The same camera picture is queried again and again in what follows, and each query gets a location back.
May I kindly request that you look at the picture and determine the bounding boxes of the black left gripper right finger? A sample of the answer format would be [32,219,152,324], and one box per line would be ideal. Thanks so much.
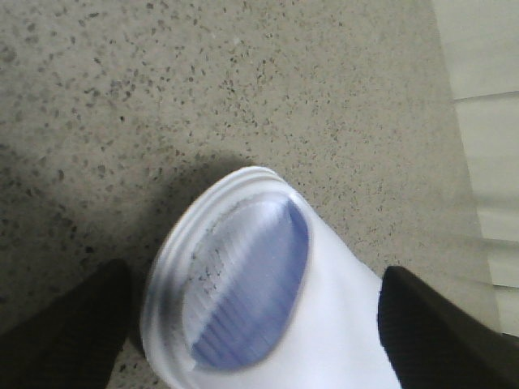
[377,266,518,388]

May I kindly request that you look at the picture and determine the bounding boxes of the grey-white pleated curtain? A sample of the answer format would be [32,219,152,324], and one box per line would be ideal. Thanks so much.
[433,1,518,336]

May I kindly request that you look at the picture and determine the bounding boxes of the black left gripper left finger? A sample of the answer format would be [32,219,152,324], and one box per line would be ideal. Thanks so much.
[1,260,132,388]

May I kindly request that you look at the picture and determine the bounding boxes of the light blue slipper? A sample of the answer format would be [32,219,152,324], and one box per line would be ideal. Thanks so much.
[140,166,400,388]

